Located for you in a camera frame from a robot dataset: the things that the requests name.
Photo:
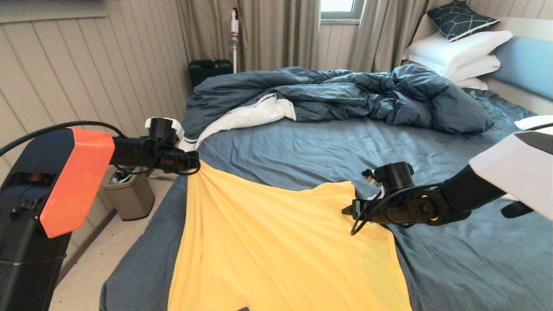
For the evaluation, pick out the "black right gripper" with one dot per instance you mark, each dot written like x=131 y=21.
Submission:
x=380 y=211

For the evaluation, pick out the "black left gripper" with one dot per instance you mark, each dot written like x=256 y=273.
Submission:
x=177 y=160

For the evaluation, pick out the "yellow t-shirt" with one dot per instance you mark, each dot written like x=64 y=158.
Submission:
x=281 y=250

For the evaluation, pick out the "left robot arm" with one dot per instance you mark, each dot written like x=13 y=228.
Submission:
x=56 y=181

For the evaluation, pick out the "thin metal rod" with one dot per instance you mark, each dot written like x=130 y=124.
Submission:
x=166 y=177

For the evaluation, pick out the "brown metal trash bin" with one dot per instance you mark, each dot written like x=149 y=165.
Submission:
x=129 y=198

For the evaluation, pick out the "white duvet lining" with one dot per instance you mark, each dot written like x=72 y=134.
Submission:
x=242 y=119

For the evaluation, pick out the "dark blue bed sheet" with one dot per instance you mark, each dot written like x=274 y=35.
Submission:
x=302 y=147

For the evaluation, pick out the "dark green hard case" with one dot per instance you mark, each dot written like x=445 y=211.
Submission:
x=209 y=71

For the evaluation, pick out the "crumpled dark blue duvet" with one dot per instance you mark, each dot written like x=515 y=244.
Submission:
x=345 y=93

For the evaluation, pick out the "white stick vacuum cleaner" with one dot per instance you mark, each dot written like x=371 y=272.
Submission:
x=235 y=37

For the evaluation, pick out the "wide beige curtain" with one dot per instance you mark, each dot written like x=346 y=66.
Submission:
x=276 y=34

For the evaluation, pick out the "small white pillow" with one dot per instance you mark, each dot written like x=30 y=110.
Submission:
x=471 y=84

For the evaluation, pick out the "narrow beige curtain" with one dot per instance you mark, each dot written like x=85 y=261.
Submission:
x=380 y=34

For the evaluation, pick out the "flat white pillow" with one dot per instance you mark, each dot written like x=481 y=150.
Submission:
x=475 y=69

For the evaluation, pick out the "large white pillow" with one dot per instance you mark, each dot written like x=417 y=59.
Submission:
x=453 y=49

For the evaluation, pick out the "dark geometric pattern cushion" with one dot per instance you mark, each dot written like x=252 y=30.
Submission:
x=460 y=21

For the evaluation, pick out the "light blue headboard pad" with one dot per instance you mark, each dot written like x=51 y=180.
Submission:
x=527 y=67

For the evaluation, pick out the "window with grey frame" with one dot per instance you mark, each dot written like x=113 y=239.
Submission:
x=337 y=6

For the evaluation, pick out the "beige headboard frame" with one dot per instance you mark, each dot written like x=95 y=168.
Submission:
x=527 y=28

